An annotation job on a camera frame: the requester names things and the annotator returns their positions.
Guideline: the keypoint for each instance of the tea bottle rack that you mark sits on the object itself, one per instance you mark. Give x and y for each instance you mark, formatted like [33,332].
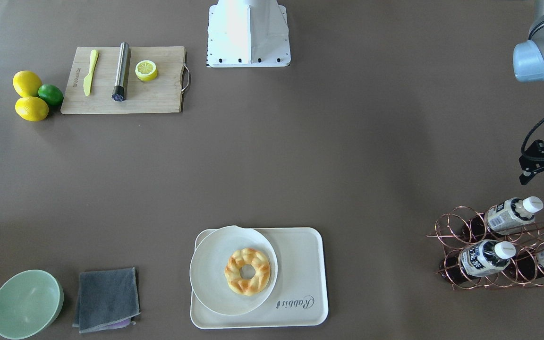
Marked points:
[501,220]

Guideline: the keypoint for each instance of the tea bottle lower middle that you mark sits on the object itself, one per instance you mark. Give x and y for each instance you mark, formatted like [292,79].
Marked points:
[484,258]

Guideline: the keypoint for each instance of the cream serving tray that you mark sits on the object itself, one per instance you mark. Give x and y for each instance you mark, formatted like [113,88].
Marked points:
[299,296]

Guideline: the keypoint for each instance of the white round plate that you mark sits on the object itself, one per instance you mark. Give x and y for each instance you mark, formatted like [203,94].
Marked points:
[208,264]

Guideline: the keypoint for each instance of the wooden cutting board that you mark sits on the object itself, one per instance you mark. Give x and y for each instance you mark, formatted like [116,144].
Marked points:
[164,94]

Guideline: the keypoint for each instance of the half lemon slice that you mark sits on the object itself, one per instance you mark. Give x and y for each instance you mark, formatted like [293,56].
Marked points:
[146,70]

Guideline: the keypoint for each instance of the steel muddler cylinder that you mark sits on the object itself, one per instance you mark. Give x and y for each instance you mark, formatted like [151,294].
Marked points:
[119,92]

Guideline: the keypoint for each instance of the grey folded cloth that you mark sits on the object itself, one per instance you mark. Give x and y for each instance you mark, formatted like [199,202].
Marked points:
[106,300]

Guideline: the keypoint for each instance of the yellow plastic knife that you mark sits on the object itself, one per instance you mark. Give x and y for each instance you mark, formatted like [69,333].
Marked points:
[88,79]

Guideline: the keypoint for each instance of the green lime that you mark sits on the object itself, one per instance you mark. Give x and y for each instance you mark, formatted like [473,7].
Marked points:
[51,94]

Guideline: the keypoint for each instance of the yellow lemon lower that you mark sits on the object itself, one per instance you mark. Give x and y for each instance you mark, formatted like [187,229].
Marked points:
[33,109]

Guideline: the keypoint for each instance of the yellow lemon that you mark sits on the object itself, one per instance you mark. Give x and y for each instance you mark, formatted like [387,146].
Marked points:
[26,83]
[33,109]

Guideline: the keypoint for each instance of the yellow lemon upper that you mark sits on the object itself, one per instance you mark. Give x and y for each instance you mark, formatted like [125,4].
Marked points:
[26,83]

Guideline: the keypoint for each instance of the green bowl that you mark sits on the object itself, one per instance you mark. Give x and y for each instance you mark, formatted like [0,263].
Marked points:
[29,302]

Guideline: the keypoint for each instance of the copper wire bottle rack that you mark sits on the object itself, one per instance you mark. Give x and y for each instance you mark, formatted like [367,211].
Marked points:
[447,229]

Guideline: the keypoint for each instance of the braided ring bread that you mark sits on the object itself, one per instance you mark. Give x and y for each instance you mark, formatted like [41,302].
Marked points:
[247,271]

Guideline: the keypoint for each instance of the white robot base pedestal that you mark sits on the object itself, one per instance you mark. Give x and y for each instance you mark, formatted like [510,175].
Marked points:
[248,34]

